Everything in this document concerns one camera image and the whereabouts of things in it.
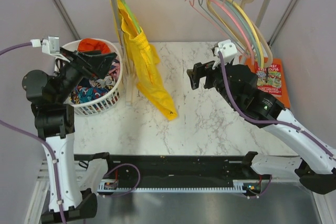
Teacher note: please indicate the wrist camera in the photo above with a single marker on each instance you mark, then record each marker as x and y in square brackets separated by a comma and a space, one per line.
[49, 46]
[228, 51]

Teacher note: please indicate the pink hanger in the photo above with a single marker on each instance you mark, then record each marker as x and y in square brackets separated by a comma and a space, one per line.
[228, 22]

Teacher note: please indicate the white slotted cable duct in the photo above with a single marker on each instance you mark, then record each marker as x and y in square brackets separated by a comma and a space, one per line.
[106, 188]

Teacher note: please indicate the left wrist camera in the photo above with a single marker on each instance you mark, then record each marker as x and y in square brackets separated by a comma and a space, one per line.
[49, 46]

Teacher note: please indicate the colourful comic print garment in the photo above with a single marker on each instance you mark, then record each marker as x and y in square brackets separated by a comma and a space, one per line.
[90, 101]

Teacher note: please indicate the pink patterned garment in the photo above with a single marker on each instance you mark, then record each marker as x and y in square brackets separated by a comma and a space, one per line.
[113, 74]

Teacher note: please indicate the yellow hanger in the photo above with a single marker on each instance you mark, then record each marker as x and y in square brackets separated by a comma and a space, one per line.
[247, 37]

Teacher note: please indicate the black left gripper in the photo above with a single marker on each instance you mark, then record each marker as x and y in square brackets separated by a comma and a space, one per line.
[85, 63]

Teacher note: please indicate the white plastic laundry basket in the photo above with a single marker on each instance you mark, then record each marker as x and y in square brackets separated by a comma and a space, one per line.
[100, 83]

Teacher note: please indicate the red storey treehouse book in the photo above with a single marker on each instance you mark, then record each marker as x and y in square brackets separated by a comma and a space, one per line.
[270, 79]

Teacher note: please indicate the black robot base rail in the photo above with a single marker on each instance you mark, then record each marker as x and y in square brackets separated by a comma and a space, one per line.
[180, 171]

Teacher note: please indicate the green hanger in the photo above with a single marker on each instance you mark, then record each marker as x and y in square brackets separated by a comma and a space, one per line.
[132, 16]

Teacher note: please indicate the yellow shorts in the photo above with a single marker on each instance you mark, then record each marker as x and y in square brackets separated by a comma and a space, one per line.
[145, 60]

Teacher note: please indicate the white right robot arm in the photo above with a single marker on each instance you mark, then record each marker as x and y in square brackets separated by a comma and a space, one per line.
[314, 163]

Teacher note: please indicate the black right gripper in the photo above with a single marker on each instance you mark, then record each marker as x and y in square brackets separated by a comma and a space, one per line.
[200, 70]

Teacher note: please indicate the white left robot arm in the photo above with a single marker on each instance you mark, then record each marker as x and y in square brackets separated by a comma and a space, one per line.
[55, 125]

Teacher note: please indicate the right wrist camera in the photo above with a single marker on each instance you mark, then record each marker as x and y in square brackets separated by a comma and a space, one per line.
[228, 51]

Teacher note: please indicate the orange garment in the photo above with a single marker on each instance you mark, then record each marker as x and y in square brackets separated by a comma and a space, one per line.
[89, 44]

